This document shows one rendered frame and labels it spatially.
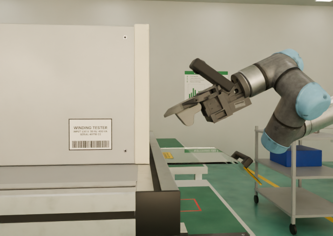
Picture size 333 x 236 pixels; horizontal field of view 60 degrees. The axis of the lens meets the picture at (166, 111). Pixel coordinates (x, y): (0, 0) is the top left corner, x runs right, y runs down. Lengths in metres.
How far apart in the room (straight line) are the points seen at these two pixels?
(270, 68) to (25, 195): 0.60
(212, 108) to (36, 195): 0.49
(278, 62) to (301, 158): 2.72
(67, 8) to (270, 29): 4.14
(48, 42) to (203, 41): 5.72
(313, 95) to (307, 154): 2.79
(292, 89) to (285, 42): 5.99
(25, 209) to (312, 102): 0.57
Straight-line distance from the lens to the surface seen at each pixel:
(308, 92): 0.70
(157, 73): 5.87
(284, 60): 0.77
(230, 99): 0.73
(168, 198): 0.30
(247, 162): 0.81
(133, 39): 0.44
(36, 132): 0.45
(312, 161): 3.51
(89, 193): 0.31
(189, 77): 5.94
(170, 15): 6.13
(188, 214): 1.27
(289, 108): 0.73
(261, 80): 0.74
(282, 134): 0.77
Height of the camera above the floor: 1.20
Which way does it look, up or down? 1 degrees down
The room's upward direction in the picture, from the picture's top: straight up
